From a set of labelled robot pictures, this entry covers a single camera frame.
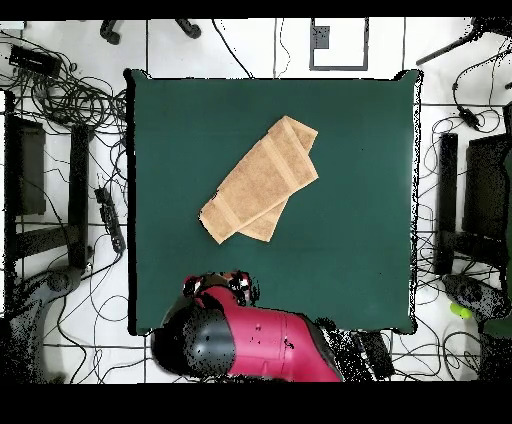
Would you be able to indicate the small bright green object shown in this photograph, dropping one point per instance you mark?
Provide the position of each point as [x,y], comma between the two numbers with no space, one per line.
[460,310]

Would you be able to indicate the black power strip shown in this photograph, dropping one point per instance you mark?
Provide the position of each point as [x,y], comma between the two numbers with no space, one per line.
[110,220]

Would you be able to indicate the black metal stand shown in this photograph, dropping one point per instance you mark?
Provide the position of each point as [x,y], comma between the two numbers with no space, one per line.
[448,192]
[78,192]

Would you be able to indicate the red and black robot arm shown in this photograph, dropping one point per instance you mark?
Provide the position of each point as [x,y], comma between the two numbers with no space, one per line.
[260,340]

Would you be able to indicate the black rectangular floor box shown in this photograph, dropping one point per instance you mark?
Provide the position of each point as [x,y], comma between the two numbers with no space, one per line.
[378,354]

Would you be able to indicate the tan terry towel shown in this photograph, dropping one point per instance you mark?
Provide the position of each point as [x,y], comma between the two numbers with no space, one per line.
[260,180]

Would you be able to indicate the black network switch box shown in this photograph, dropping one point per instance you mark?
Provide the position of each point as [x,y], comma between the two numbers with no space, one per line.
[34,60]

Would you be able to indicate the black tripod pole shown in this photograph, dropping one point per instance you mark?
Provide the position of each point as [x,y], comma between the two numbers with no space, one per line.
[448,48]

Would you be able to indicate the dark grey stand base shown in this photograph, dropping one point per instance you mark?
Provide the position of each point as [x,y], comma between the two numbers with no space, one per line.
[468,292]
[60,280]

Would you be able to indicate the black power adapter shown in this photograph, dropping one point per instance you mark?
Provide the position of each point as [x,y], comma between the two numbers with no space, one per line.
[468,118]

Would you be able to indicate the dark green table cloth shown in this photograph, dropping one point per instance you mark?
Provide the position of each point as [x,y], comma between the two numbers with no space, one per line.
[200,120]

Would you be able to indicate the grey square floor frame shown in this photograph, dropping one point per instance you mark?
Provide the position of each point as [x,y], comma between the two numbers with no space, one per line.
[312,48]

